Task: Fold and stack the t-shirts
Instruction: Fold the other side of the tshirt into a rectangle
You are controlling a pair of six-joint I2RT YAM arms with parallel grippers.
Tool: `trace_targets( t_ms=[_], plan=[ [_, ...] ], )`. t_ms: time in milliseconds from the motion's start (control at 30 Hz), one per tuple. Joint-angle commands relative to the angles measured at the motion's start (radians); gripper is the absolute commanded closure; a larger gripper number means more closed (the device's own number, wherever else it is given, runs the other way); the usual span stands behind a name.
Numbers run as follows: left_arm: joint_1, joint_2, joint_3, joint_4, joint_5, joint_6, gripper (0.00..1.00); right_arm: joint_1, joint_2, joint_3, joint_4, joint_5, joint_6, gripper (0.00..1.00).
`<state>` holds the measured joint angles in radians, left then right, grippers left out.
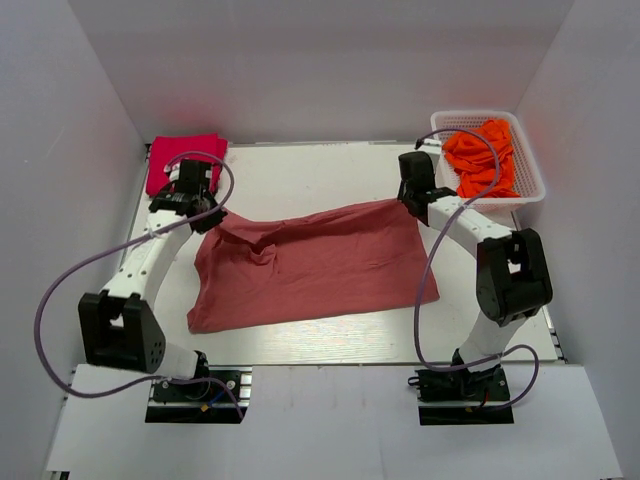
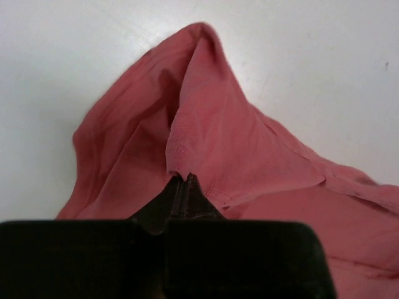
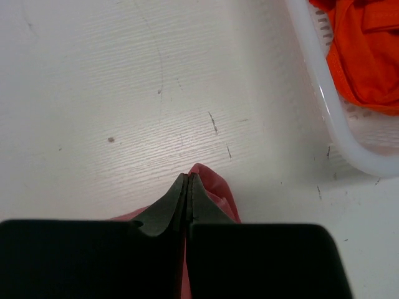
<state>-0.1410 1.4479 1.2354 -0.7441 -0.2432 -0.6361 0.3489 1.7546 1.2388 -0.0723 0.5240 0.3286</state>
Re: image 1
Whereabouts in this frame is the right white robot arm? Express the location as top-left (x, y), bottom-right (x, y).
top-left (397, 151), bottom-right (553, 399)

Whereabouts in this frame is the white plastic mesh basket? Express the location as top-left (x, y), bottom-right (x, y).
top-left (430, 110), bottom-right (546, 213)

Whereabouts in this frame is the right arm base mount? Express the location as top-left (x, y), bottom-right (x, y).
top-left (407, 366), bottom-right (514, 426)

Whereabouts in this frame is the orange crumpled t-shirt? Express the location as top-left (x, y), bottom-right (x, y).
top-left (443, 118), bottom-right (519, 198)

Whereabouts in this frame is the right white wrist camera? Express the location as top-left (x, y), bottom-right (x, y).
top-left (414, 138), bottom-right (442, 150)

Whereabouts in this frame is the folded magenta t-shirt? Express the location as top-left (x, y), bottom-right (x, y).
top-left (145, 133), bottom-right (228, 196)

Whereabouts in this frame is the salmon pink t-shirt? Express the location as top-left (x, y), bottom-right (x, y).
top-left (187, 199), bottom-right (440, 334)

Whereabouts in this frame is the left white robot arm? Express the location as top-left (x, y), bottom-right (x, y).
top-left (78, 151), bottom-right (227, 399)

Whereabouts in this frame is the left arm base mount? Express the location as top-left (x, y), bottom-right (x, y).
top-left (145, 366), bottom-right (253, 425)

